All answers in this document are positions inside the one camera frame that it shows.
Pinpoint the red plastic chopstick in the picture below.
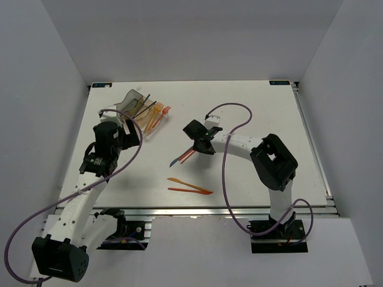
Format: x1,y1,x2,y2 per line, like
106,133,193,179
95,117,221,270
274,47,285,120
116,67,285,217
179,149,196,164

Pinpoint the orange plastic fork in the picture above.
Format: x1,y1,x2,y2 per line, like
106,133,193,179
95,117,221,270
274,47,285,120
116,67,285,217
144,102,163,133

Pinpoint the red plastic fork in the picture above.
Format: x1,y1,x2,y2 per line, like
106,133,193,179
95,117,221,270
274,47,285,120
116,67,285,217
151,106,171,129

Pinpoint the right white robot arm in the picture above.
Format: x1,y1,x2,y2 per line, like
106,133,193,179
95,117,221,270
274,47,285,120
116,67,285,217
183,120,298,239

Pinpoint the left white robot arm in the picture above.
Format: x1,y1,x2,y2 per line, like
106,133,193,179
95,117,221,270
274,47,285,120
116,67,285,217
32,120,140,282

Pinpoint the clear container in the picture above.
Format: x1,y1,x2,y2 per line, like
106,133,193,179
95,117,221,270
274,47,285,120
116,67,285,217
141,102,171,140

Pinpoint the blue plastic knife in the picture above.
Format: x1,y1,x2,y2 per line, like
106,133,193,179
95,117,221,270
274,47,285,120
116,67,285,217
169,147,192,167

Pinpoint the grey smoked container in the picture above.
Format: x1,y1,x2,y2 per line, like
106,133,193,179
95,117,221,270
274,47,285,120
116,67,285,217
115,89,144,117

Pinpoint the orange plastic knife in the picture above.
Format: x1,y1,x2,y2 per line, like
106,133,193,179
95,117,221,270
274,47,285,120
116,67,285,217
167,178,210,192

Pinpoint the red plastic knife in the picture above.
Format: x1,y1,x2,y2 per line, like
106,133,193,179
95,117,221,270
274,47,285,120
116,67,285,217
168,187,212,196

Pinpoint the left blue corner sticker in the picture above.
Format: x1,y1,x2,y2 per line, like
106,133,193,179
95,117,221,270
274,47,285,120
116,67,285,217
91,83,113,88

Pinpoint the blue corner sticker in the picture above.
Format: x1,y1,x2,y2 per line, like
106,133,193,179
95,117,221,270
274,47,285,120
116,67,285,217
269,80,290,86
91,83,113,88

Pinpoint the right blue corner sticker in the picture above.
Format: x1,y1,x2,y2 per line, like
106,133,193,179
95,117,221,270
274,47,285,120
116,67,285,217
269,80,290,86

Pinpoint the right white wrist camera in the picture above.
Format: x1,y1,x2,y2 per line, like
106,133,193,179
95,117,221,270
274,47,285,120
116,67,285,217
203,115,220,130

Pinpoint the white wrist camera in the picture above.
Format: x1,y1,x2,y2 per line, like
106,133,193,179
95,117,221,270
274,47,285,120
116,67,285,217
98,105,130,135
203,115,220,130

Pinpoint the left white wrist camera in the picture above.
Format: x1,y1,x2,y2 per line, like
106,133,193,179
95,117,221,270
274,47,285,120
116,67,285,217
98,105,130,135

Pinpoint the aluminium table rail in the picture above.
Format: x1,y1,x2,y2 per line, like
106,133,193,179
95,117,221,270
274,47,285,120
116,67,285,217
56,206,339,217

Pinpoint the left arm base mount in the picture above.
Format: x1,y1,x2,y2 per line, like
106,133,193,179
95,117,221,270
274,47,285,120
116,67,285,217
94,208,148,251

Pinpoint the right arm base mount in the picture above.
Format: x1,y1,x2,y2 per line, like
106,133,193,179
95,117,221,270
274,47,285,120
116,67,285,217
250,219,308,254

